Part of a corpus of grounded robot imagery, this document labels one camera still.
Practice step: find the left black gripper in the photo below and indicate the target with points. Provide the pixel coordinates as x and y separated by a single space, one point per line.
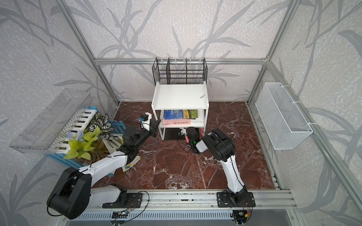
152 130

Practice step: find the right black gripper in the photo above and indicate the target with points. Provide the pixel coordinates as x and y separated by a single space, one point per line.
193 127

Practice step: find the white two-tier bookshelf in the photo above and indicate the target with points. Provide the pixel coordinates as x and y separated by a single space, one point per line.
181 97

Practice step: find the pink fluffy cloth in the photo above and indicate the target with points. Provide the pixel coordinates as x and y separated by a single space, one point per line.
201 131

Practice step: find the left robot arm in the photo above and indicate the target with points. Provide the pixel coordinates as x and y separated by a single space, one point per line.
74 191

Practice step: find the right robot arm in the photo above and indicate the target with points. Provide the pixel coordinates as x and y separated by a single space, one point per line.
222 148

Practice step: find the pink book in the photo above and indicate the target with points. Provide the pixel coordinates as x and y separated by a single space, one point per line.
174 122

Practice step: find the striped leaf plant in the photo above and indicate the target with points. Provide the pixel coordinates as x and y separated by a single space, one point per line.
100 126

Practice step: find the blue white picket crate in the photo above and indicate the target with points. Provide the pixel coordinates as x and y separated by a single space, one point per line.
102 149

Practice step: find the green artificial plant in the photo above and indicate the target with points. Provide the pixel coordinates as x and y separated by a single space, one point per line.
81 144

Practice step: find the clear plastic bin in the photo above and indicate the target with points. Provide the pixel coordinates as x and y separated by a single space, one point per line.
48 131

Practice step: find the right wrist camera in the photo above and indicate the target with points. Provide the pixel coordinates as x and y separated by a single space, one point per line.
183 132

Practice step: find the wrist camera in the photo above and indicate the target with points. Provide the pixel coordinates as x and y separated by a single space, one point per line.
145 120
183 132

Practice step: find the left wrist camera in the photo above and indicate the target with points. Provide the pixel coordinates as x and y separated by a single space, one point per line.
145 120

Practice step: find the black wire organizer basket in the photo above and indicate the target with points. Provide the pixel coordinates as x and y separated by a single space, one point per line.
174 71

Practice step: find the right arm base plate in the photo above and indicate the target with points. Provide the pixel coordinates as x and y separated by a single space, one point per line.
226 199

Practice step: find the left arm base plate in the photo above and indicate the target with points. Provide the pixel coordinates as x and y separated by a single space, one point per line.
125 200

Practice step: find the white wire mesh basket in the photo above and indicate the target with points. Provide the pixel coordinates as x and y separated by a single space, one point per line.
283 121

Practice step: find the aluminium mounting rail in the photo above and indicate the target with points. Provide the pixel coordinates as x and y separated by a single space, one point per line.
207 200

